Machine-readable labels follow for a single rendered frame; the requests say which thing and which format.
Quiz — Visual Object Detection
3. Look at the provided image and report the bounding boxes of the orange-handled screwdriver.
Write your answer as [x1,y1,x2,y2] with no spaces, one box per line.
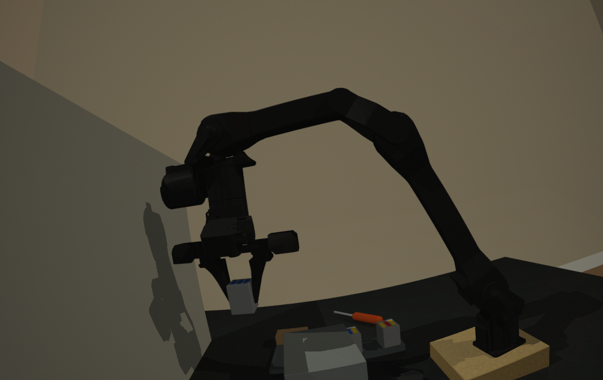
[334,311,383,324]

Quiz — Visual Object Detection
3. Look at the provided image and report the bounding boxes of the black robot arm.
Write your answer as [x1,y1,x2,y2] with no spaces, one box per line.
[160,88,526,358]

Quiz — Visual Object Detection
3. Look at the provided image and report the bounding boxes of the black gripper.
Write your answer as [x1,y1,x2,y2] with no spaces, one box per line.
[171,198,299,303]

